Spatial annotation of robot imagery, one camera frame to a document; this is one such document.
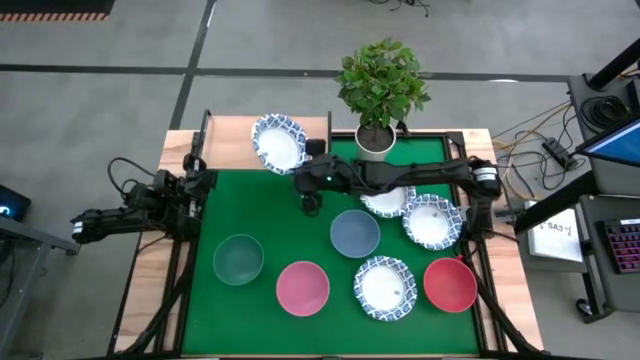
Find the blue-grey plastic bowl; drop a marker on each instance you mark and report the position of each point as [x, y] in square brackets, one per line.
[355, 233]

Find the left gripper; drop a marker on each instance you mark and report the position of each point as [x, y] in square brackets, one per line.
[200, 200]

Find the black support beam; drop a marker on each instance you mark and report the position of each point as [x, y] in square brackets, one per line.
[555, 202]

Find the black device with blue light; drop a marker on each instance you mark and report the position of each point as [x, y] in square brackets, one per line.
[15, 205]

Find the black power strip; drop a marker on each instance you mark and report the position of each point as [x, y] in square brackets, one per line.
[557, 151]

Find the green table mat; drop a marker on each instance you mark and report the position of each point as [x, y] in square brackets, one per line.
[240, 320]

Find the black aluminium rig frame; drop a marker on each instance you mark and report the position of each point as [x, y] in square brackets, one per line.
[175, 280]

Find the red plastic bowl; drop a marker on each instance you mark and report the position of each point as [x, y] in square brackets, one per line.
[450, 285]

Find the grey metal stand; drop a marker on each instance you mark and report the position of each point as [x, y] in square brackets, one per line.
[30, 235]

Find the grey side desk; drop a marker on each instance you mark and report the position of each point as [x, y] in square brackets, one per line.
[625, 295]

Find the black hazard-striped floor mat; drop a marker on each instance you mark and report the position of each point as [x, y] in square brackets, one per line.
[50, 6]

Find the grey equipment cart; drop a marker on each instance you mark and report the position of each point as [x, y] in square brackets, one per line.
[580, 87]

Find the green plant in white pot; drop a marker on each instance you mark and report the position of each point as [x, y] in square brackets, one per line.
[380, 85]

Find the black caster wheel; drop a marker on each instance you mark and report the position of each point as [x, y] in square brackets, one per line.
[584, 307]

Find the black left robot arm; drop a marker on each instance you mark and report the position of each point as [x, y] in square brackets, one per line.
[110, 222]

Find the blue patterned paper bowl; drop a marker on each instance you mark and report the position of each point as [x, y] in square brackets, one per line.
[430, 225]
[387, 202]
[277, 145]
[382, 287]

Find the black backlit keyboard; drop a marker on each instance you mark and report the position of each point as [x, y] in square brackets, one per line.
[625, 247]

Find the black slanted pole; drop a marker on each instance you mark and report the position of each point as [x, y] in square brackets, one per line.
[617, 62]

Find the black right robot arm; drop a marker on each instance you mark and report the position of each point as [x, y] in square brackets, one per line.
[425, 175]

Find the monitor with blue screen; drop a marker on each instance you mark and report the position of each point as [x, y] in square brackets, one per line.
[617, 145]

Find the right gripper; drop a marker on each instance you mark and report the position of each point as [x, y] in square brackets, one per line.
[330, 175]

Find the green plastic bowl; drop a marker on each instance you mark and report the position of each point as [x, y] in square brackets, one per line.
[238, 260]

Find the pink plastic bowl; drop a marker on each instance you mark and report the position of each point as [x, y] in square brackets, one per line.
[302, 288]

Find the white paper sign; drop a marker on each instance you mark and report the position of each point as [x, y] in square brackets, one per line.
[555, 245]

